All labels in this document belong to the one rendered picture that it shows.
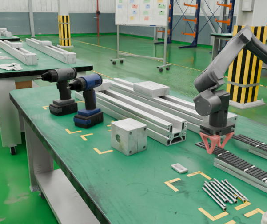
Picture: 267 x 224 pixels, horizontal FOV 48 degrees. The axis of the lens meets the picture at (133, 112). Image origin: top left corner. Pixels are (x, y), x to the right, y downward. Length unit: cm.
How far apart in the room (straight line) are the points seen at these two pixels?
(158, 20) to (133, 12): 72
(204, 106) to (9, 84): 209
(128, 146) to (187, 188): 27
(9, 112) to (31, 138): 82
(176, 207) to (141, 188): 12
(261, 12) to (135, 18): 345
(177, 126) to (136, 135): 20
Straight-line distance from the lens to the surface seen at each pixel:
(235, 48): 123
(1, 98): 277
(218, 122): 98
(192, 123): 131
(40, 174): 214
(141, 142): 108
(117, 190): 88
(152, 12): 693
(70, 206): 179
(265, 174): 98
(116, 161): 103
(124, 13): 743
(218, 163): 103
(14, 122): 285
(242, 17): 464
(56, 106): 147
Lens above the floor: 126
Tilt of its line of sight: 18 degrees down
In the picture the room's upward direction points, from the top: 1 degrees clockwise
